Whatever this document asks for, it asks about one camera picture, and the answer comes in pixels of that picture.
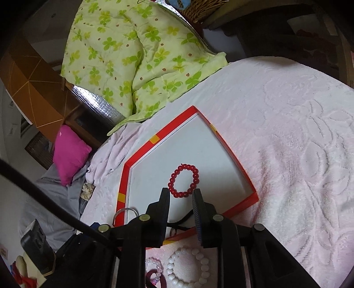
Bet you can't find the magenta pillow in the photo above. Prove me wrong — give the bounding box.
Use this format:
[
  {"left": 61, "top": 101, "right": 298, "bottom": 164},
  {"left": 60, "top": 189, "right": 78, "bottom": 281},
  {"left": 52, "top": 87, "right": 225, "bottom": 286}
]
[{"left": 52, "top": 125, "right": 92, "bottom": 187}]

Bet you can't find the wooden chair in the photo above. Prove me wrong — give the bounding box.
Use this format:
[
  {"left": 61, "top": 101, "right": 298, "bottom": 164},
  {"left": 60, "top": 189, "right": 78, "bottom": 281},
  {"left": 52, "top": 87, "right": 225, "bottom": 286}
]
[{"left": 62, "top": 105, "right": 106, "bottom": 147}]

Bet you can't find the red bead bracelet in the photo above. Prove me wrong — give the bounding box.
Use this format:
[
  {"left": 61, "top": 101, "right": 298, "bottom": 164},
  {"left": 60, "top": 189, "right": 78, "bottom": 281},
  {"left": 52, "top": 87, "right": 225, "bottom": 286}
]
[{"left": 168, "top": 163, "right": 200, "bottom": 198}]

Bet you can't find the black cable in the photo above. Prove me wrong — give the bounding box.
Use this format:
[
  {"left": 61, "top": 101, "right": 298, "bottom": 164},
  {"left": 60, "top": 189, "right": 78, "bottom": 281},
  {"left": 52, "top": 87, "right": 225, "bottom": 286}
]
[{"left": 0, "top": 158, "right": 122, "bottom": 251}]

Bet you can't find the wicker basket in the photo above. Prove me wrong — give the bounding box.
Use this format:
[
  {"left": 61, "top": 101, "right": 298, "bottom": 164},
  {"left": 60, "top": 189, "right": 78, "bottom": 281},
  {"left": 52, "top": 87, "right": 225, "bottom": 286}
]
[{"left": 181, "top": 0, "right": 230, "bottom": 24}]

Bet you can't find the green floral quilt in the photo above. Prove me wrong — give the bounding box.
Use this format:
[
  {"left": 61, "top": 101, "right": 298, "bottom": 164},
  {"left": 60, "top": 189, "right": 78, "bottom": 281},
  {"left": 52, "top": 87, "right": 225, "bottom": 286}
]
[{"left": 60, "top": 0, "right": 229, "bottom": 136}]

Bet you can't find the small pink bead bracelet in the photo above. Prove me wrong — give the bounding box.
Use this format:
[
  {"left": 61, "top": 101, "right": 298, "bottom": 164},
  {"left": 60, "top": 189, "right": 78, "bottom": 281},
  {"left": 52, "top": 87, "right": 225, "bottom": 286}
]
[{"left": 145, "top": 257, "right": 164, "bottom": 277}]

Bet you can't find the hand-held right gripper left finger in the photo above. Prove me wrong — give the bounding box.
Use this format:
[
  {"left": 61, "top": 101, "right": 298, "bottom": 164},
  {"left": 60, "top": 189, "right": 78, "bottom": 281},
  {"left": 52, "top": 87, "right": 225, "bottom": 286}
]
[{"left": 52, "top": 188, "right": 170, "bottom": 288}]

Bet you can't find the blue cloth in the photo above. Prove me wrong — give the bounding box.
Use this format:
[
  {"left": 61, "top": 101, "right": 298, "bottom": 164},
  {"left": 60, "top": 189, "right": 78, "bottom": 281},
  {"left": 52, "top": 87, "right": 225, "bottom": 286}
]
[{"left": 166, "top": 0, "right": 191, "bottom": 10}]

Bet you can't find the brown wooden cabinet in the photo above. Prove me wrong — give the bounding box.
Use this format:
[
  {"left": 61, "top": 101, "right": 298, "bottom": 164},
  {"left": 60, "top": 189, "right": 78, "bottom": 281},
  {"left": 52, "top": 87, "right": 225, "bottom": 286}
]
[{"left": 0, "top": 36, "right": 72, "bottom": 128}]

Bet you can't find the red shallow cardboard box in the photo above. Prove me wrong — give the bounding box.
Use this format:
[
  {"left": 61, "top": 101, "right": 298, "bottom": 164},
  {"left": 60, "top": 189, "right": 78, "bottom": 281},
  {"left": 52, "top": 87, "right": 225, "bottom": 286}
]
[{"left": 113, "top": 105, "right": 260, "bottom": 245}]

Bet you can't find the silver foil board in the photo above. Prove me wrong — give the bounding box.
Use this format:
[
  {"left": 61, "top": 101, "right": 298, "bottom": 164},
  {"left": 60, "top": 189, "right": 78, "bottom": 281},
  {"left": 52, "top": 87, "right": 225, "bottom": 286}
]
[{"left": 68, "top": 84, "right": 125, "bottom": 125}]

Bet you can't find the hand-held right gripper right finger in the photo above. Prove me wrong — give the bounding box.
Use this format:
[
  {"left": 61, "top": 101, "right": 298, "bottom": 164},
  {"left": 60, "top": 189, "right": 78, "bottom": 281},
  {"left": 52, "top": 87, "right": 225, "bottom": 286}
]
[{"left": 192, "top": 189, "right": 321, "bottom": 288}]

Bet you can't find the black hair tie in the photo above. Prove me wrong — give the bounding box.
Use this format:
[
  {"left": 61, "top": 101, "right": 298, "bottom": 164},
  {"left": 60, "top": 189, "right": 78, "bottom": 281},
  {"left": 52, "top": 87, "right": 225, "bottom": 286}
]
[{"left": 167, "top": 210, "right": 195, "bottom": 232}]

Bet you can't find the grey bed sheet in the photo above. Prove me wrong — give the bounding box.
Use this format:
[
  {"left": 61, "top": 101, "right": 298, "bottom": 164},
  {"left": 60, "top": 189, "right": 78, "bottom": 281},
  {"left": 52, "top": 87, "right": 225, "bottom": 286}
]
[{"left": 18, "top": 162, "right": 93, "bottom": 244}]

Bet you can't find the white bead bracelet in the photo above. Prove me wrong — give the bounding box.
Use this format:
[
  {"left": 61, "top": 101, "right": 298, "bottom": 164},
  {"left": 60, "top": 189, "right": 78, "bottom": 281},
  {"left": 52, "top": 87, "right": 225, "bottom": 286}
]
[{"left": 166, "top": 247, "right": 211, "bottom": 288}]

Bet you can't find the black rectangular device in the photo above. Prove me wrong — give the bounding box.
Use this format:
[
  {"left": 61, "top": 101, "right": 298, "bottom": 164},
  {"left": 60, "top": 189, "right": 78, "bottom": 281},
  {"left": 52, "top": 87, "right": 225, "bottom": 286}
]
[{"left": 20, "top": 219, "right": 56, "bottom": 276}]

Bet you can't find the red and white toy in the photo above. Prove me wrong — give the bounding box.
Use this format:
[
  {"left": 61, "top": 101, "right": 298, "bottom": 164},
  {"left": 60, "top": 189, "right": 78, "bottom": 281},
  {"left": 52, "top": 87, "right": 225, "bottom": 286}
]
[{"left": 11, "top": 255, "right": 46, "bottom": 288}]

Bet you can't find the silver metal bangle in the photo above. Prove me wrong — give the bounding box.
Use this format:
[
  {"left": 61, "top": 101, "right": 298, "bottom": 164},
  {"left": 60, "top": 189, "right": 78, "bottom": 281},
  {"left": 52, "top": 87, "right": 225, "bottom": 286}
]
[{"left": 113, "top": 208, "right": 139, "bottom": 226}]

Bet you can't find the dark red ring bangle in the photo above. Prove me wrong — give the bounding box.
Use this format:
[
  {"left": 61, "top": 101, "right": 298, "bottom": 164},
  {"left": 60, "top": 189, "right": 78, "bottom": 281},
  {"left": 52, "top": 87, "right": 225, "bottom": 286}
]
[{"left": 146, "top": 270, "right": 166, "bottom": 288}]

